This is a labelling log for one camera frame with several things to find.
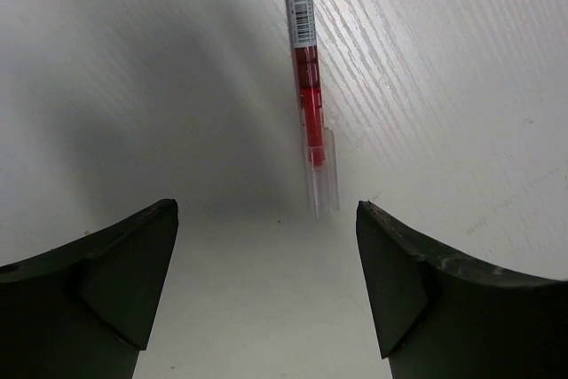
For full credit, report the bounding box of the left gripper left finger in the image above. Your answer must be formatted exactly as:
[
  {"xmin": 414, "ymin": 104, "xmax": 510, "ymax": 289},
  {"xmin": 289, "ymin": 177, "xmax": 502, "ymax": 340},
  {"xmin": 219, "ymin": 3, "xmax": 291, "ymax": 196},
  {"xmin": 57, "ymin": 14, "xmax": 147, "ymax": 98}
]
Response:
[{"xmin": 1, "ymin": 199, "xmax": 178, "ymax": 378}]

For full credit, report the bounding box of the pink pen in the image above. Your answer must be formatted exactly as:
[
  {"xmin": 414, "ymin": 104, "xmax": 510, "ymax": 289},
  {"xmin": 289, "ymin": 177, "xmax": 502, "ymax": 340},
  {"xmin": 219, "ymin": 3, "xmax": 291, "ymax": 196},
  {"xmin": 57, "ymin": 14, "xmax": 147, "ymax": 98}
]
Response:
[{"xmin": 286, "ymin": 0, "xmax": 339, "ymax": 217}]

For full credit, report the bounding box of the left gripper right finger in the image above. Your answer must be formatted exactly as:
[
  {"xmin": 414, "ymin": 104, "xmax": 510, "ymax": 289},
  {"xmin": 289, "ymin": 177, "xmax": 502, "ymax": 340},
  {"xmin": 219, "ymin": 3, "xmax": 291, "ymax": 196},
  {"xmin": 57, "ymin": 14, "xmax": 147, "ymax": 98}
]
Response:
[{"xmin": 356, "ymin": 201, "xmax": 567, "ymax": 378}]

